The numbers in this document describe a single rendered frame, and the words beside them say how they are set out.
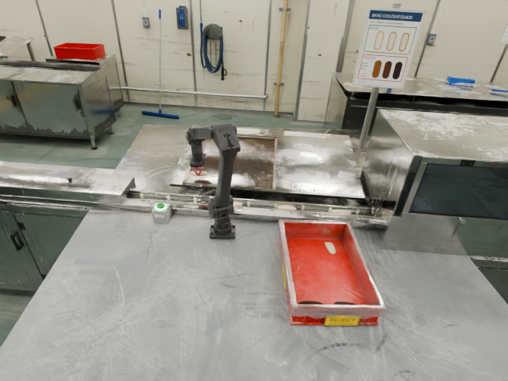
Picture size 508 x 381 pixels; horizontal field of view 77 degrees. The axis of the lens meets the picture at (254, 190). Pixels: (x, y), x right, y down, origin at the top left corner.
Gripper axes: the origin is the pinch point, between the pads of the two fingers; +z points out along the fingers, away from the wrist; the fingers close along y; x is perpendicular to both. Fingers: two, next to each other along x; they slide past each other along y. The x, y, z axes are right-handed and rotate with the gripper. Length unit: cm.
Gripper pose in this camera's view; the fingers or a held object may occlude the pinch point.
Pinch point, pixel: (199, 171)
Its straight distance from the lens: 177.2
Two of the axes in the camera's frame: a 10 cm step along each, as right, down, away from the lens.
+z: -0.3, 7.3, 6.8
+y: -1.1, 6.7, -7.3
